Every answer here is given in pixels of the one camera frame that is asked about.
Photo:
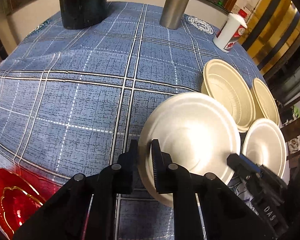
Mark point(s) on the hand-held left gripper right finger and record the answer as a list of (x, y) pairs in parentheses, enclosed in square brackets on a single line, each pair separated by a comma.
[(155, 160)]

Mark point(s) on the small cream bowl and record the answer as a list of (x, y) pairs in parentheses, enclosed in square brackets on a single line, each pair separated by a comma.
[(265, 100)]

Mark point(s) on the black cylindrical canister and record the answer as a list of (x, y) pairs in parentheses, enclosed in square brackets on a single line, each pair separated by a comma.
[(82, 2)]

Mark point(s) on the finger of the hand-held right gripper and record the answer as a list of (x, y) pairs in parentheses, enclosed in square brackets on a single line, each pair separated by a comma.
[(250, 166)]

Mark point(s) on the white bottle with red label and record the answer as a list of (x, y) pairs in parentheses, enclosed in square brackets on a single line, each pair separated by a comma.
[(228, 33)]

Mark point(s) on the golden door frame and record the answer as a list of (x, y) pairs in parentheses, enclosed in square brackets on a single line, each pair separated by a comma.
[(270, 10)]

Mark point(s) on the dark wooden chair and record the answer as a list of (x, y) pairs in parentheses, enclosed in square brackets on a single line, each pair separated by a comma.
[(290, 80)]

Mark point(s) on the red plate with gold rim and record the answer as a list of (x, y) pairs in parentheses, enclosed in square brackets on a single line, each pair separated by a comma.
[(12, 200)]

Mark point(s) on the blue plaid tablecloth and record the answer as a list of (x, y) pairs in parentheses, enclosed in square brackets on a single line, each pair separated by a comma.
[(77, 92)]

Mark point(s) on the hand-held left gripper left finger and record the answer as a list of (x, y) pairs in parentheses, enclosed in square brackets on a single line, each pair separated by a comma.
[(134, 155)]

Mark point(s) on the large cream bowl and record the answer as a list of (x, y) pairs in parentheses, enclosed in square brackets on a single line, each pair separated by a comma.
[(195, 135), (227, 92)]

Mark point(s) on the steel thermos flask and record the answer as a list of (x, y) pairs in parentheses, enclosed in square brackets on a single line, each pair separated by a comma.
[(176, 2)]

